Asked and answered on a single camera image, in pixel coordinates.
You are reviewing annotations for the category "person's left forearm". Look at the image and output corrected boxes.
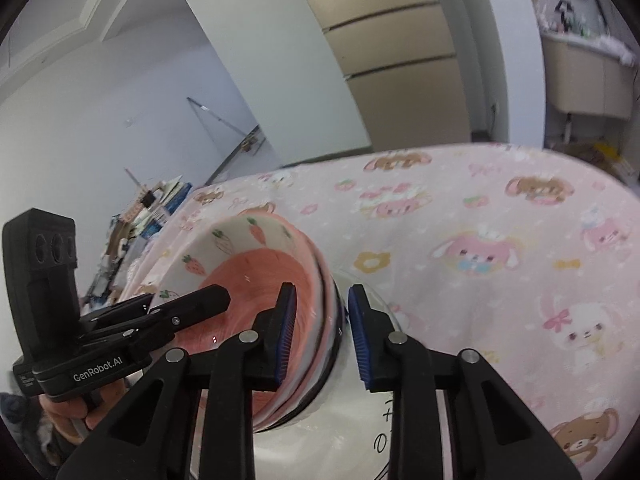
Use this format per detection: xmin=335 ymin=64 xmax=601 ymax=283
xmin=0 ymin=392 xmax=86 ymax=476

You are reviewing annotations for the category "black faucet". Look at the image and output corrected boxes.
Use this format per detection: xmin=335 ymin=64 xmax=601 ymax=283
xmin=554 ymin=0 xmax=577 ymax=32

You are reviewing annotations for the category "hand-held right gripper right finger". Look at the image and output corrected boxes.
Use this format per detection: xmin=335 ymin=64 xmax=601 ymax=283
xmin=347 ymin=284 xmax=583 ymax=480

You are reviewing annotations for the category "white ribbed bowl black rim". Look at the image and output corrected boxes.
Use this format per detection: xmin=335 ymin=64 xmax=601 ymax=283
xmin=272 ymin=265 xmax=347 ymax=428

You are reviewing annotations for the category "pink cartoon printed tablecloth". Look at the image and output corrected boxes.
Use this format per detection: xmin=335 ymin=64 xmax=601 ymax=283
xmin=117 ymin=142 xmax=640 ymax=480

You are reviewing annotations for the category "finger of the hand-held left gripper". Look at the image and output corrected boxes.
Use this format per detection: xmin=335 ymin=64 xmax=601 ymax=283
xmin=79 ymin=294 xmax=153 ymax=333
xmin=122 ymin=284 xmax=232 ymax=356

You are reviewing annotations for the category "pink carrot print bowl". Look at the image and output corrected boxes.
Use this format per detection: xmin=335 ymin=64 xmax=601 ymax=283
xmin=167 ymin=212 xmax=326 ymax=431
xmin=250 ymin=230 xmax=336 ymax=433

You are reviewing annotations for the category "white plate small cartoon print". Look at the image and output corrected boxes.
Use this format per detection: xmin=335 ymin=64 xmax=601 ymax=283
xmin=190 ymin=267 xmax=453 ymax=480

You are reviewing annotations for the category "gold three-door refrigerator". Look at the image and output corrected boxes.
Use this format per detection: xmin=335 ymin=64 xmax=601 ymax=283
xmin=282 ymin=0 xmax=473 ymax=153

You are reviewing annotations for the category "pile of assorted household items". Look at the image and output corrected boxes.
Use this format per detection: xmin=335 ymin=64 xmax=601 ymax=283
xmin=82 ymin=170 xmax=194 ymax=307

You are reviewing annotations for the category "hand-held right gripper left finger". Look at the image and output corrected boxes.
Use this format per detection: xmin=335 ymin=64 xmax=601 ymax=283
xmin=55 ymin=282 xmax=298 ymax=480

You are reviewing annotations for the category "person's left hand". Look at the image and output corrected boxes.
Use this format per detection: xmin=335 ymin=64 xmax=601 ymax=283
xmin=40 ymin=377 xmax=129 ymax=443

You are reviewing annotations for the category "metal rod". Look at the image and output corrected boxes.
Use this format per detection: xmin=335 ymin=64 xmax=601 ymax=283
xmin=186 ymin=97 xmax=262 ymax=187

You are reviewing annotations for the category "beige vanity cabinet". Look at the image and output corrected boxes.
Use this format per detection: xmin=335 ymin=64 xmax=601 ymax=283
xmin=540 ymin=32 xmax=636 ymax=120

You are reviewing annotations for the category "white towel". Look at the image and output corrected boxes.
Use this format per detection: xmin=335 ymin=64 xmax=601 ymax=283
xmin=595 ymin=35 xmax=639 ymax=67

